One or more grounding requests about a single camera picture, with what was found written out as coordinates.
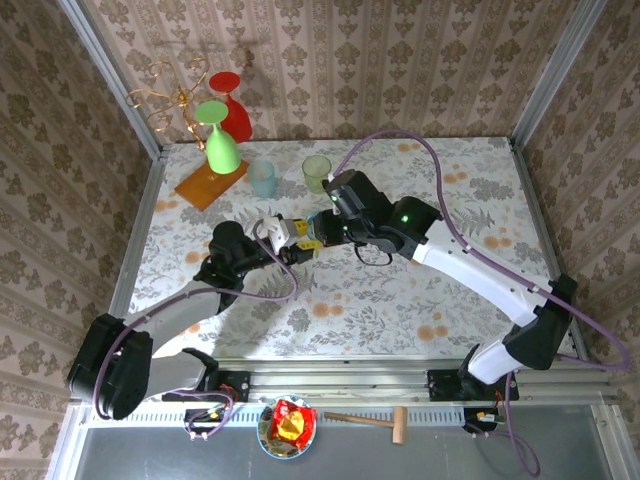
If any green plastic tumbler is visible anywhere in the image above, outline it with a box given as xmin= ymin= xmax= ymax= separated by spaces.
xmin=301 ymin=154 xmax=333 ymax=195

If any blue plastic tumbler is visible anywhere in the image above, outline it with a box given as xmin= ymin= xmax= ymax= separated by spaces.
xmin=247 ymin=159 xmax=277 ymax=200

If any orange wooden rack base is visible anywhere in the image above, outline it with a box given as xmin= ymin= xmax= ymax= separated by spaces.
xmin=174 ymin=158 xmax=250 ymax=211

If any green wine glass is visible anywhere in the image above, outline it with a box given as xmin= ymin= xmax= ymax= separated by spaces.
xmin=194 ymin=100 xmax=242 ymax=175

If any floral patterned tablecloth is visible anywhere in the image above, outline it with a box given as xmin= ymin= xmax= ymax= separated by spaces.
xmin=122 ymin=137 xmax=576 ymax=360

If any red wine glass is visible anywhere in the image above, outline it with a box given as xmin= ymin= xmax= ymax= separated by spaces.
xmin=207 ymin=71 xmax=254 ymax=145

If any black power connector block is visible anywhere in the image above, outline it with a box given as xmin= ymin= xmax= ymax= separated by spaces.
xmin=462 ymin=407 xmax=504 ymax=435
xmin=183 ymin=407 xmax=227 ymax=442

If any red yellow snack packet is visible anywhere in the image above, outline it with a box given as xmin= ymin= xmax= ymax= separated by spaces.
xmin=268 ymin=398 xmax=317 ymax=450

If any wooden mallet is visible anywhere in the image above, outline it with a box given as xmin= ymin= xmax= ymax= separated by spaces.
xmin=323 ymin=406 xmax=409 ymax=446

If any patterned ceramic bowl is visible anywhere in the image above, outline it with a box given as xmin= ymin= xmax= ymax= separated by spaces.
xmin=256 ymin=394 xmax=318 ymax=460

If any grey metal panel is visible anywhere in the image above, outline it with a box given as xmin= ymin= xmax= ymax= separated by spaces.
xmin=47 ymin=405 xmax=626 ymax=480

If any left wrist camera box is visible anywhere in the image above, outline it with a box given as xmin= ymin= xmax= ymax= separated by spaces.
xmin=262 ymin=214 xmax=299 ymax=251

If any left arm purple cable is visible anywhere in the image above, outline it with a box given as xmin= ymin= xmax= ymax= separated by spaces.
xmin=92 ymin=221 xmax=300 ymax=442

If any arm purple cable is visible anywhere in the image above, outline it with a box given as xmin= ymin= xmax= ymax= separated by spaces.
xmin=332 ymin=129 xmax=632 ymax=479
xmin=92 ymin=221 xmax=300 ymax=442

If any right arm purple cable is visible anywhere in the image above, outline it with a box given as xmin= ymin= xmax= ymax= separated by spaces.
xmin=332 ymin=129 xmax=632 ymax=479

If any aluminium table side rail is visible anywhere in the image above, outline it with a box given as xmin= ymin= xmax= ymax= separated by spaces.
xmin=102 ymin=157 xmax=169 ymax=334
xmin=508 ymin=142 xmax=591 ymax=361

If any aluminium mounting rail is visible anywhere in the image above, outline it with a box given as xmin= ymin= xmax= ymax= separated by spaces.
xmin=69 ymin=355 xmax=619 ymax=407

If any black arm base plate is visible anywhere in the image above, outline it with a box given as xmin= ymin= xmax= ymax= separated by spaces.
xmin=162 ymin=370 xmax=251 ymax=403
xmin=427 ymin=368 xmax=520 ymax=402

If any gold wire glass rack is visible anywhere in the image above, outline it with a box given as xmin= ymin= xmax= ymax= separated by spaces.
xmin=124 ymin=57 xmax=210 ymax=151

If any white slotted cable duct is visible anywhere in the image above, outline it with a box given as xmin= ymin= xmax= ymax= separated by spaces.
xmin=82 ymin=402 xmax=469 ymax=427

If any aluminium frame post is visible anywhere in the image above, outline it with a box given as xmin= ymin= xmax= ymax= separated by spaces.
xmin=509 ymin=0 xmax=609 ymax=151
xmin=55 ymin=0 xmax=164 ymax=160

